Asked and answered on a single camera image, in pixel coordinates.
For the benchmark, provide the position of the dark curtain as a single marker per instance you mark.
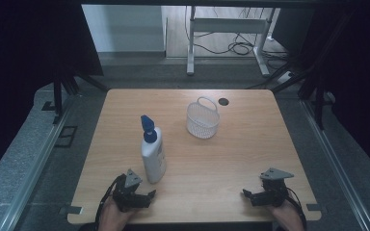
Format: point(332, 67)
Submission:
point(363, 80)
point(29, 64)

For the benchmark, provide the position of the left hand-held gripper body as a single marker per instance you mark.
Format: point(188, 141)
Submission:
point(126, 195)

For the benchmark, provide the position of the person's left hand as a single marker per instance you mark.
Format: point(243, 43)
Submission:
point(114, 216)

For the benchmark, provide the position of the black floor frame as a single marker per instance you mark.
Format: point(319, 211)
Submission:
point(66, 136)

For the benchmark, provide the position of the person's right hand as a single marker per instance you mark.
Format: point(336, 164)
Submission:
point(287, 216)

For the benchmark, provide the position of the white pump bottle blue cap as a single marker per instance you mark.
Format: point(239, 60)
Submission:
point(153, 154)

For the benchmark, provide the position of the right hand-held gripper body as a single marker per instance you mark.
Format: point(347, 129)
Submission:
point(274, 191)

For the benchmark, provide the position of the white power strip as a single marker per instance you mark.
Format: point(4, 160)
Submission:
point(285, 77)

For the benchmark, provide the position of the aluminium rail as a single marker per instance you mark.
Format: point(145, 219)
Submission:
point(35, 170)
point(337, 166)

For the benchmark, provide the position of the white mesh plastic basket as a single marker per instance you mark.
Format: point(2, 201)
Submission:
point(203, 120)

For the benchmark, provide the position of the black metal stand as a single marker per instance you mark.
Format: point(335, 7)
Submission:
point(318, 96)
point(58, 93)

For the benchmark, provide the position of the white metal desk frame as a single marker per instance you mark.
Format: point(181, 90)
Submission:
point(224, 25)

